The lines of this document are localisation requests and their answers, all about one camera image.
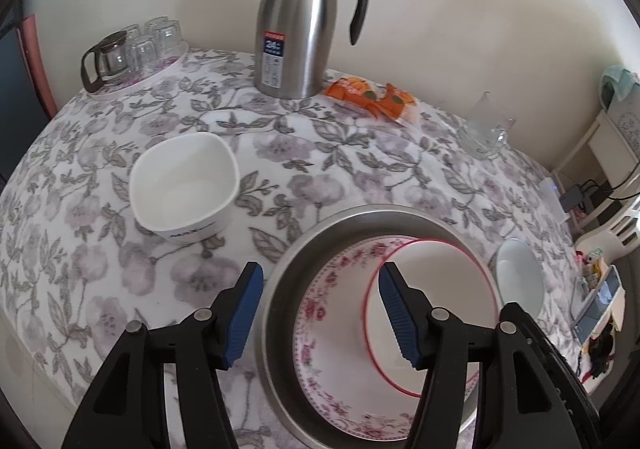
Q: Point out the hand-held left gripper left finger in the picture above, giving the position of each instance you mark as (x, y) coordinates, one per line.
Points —
(245, 316)

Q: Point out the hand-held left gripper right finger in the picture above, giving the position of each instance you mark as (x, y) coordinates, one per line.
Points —
(400, 324)

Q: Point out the stainless steel basin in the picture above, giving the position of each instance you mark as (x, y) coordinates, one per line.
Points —
(280, 299)

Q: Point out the red rimmed strawberry bowl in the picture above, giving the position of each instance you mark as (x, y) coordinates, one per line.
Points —
(440, 279)

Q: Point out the pink floral plate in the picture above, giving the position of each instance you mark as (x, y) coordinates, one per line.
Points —
(330, 329)

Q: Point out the large white bowl red print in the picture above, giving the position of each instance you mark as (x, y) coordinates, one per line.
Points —
(520, 274)

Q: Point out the white square bowl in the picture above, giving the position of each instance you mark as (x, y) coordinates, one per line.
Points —
(185, 189)

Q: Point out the small toy figurine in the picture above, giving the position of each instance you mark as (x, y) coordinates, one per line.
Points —
(592, 261)

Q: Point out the floral tablecloth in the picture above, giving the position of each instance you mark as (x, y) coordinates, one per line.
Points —
(300, 154)

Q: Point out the white power strip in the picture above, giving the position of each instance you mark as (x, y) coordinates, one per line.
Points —
(552, 199)

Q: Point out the black charger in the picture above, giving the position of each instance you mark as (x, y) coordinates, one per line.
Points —
(575, 196)

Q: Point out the clear glass mug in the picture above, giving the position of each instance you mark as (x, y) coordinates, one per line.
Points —
(482, 129)

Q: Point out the orange snack packet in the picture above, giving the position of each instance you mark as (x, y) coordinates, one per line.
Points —
(395, 104)
(350, 91)

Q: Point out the white wooden chair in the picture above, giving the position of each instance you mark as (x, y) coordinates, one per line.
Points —
(600, 149)

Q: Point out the white serving tray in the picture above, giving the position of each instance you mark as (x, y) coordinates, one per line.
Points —
(150, 77)

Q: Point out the small clear glass cup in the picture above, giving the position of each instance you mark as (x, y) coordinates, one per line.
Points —
(134, 34)
(167, 39)
(144, 56)
(155, 22)

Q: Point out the stainless steel thermos jug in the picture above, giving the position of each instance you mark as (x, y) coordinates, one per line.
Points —
(295, 29)

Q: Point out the dark grey fridge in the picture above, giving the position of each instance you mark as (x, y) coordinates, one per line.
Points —
(17, 104)

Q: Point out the pink rolled mat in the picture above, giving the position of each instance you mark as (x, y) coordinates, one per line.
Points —
(37, 64)

